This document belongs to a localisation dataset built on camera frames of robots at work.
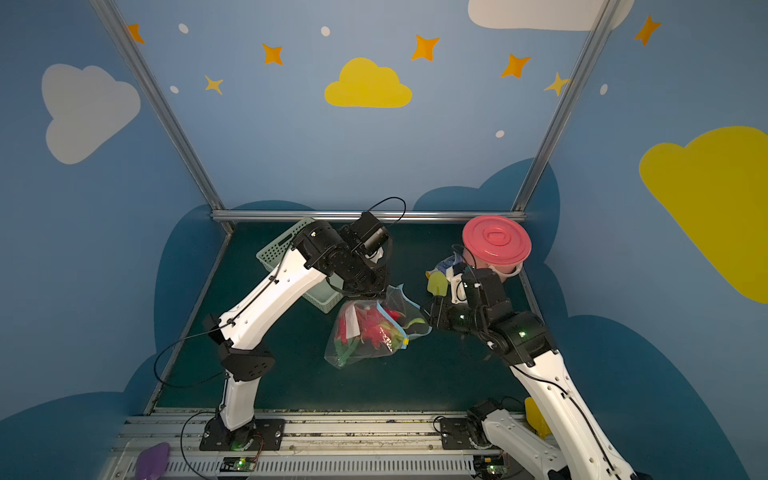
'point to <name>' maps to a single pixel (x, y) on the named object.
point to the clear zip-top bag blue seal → (396, 298)
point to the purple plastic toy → (152, 462)
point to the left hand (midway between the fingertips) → (394, 296)
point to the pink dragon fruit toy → (367, 324)
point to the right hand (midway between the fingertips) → (432, 307)
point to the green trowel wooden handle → (437, 283)
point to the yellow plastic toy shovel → (535, 418)
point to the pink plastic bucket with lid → (497, 243)
